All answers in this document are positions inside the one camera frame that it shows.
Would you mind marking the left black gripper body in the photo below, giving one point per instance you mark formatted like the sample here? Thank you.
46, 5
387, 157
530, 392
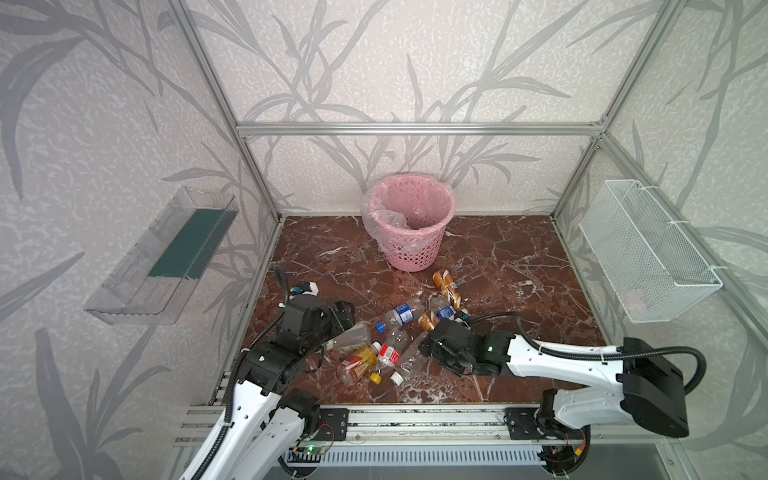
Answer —
335, 318

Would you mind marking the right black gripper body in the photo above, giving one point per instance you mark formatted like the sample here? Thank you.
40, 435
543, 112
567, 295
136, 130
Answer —
442, 346

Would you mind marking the clear bottle white cap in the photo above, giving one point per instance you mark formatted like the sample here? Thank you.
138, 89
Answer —
411, 361

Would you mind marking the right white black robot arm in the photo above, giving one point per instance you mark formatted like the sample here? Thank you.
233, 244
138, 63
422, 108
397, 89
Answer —
632, 382

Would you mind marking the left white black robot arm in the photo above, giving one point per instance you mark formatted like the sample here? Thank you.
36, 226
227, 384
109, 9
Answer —
263, 415

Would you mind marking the clear plastic bin liner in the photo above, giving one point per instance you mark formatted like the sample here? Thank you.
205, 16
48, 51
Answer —
388, 212

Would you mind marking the pink perforated plastic bin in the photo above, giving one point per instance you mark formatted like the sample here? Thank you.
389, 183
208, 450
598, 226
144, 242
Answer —
435, 208

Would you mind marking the small water bottle blue label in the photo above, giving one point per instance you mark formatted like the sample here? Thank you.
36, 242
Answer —
442, 309

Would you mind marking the yellow drink bottle red label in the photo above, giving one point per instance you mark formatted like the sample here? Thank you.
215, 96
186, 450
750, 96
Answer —
354, 367

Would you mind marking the clear bottle blue cap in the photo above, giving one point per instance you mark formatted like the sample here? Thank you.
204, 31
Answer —
401, 316

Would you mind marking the clear bottle red label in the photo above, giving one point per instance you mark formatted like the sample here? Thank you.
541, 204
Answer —
389, 354

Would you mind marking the right wiring bundle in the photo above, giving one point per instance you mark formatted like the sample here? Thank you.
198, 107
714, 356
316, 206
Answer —
561, 453

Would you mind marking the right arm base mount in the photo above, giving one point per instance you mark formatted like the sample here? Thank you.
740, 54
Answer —
528, 420

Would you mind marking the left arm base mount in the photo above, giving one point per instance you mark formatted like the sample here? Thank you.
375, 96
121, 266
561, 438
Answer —
320, 423

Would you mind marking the left circuit board with wires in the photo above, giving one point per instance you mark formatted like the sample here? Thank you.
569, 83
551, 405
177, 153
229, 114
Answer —
312, 448

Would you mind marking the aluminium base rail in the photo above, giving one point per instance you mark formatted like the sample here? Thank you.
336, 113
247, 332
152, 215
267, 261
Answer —
441, 424

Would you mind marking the clear acrylic wall shelf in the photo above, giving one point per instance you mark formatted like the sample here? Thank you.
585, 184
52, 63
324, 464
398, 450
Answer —
152, 284

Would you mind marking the white wire mesh basket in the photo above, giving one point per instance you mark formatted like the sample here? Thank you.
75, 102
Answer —
652, 265

